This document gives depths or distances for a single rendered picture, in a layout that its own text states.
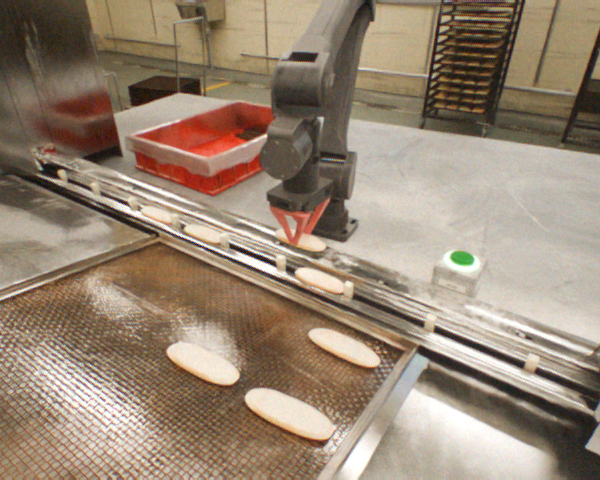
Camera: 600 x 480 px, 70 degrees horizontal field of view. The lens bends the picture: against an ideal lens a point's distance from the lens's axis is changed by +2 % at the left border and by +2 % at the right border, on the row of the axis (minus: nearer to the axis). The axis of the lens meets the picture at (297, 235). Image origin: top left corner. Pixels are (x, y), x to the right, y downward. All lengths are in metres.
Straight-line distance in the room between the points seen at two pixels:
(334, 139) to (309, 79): 0.29
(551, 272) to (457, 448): 0.46
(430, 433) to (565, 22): 4.56
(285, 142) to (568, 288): 0.60
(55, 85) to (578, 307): 1.26
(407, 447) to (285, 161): 0.39
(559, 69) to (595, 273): 4.09
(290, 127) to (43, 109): 0.85
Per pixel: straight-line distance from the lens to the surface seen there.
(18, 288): 0.72
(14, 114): 1.27
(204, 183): 1.12
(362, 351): 0.56
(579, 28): 4.94
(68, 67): 1.32
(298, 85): 0.60
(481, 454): 0.62
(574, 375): 0.71
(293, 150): 0.55
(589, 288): 0.95
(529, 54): 5.00
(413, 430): 0.61
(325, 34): 0.69
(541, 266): 0.96
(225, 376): 0.51
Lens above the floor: 1.32
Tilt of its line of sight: 32 degrees down
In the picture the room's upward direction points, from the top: straight up
